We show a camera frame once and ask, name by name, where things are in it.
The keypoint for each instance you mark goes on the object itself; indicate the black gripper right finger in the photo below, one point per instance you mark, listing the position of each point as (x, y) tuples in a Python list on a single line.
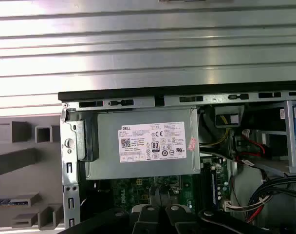
[(179, 221)]

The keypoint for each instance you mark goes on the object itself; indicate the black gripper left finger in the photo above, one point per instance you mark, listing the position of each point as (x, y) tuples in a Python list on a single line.
[(138, 221)]

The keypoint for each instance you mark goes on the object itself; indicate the green motherboard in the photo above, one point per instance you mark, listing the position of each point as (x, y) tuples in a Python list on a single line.
[(187, 195)]

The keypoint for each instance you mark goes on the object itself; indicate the black RAM slot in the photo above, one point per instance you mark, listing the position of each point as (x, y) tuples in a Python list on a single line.
[(206, 185)]

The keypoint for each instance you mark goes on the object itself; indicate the grey power supply unit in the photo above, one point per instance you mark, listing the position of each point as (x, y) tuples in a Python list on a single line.
[(109, 146)]

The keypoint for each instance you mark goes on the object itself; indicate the black PC case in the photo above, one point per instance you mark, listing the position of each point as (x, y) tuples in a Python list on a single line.
[(65, 146)]

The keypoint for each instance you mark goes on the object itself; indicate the green RAM stick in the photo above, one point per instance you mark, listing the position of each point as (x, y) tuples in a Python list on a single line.
[(6, 202)]

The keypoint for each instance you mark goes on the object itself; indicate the grey parts rack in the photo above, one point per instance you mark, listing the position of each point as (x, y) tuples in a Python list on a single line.
[(16, 161)]

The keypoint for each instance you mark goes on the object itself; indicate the silver drive cage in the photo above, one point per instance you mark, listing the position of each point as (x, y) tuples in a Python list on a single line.
[(289, 136)]

